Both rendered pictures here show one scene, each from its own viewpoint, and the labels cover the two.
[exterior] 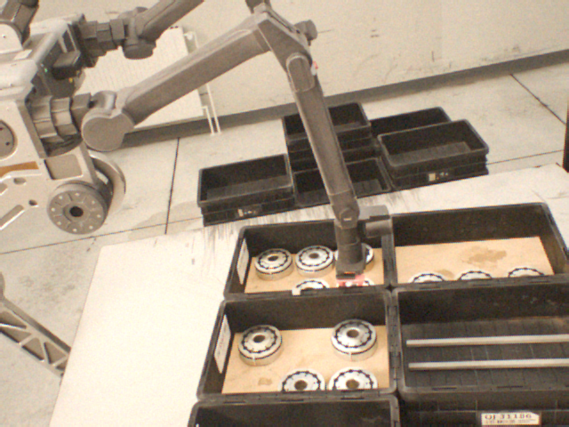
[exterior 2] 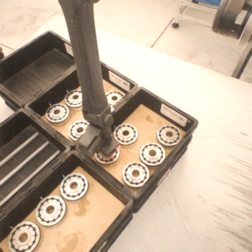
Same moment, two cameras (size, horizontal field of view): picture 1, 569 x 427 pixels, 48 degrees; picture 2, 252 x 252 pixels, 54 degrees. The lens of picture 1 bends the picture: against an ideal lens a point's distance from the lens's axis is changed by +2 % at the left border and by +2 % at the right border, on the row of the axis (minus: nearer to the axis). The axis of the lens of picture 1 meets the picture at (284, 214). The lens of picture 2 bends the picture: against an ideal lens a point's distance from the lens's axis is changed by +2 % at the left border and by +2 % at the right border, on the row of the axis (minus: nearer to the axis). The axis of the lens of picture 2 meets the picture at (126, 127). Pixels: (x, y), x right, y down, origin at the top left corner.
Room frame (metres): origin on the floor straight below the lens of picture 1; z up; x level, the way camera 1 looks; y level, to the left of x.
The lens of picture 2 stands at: (1.47, -0.47, 1.73)
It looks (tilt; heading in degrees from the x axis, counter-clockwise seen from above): 58 degrees down; 121
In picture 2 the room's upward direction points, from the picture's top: 2 degrees counter-clockwise
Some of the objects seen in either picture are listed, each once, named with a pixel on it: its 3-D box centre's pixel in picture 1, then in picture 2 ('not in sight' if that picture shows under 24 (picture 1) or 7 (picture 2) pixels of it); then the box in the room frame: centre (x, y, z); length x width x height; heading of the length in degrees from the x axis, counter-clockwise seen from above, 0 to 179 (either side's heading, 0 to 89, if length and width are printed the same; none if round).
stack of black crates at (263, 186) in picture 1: (253, 220); not in sight; (2.35, 0.14, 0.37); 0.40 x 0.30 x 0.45; 88
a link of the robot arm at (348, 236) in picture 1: (349, 229); (101, 130); (1.19, -0.14, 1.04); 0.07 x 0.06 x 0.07; 89
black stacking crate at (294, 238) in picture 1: (311, 272); (138, 141); (1.27, -0.04, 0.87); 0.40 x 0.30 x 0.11; 78
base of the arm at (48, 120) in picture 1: (54, 118); not in sight; (1.16, 0.39, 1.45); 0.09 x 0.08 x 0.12; 178
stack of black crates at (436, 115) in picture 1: (410, 156); not in sight; (2.73, -0.67, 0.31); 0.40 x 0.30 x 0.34; 89
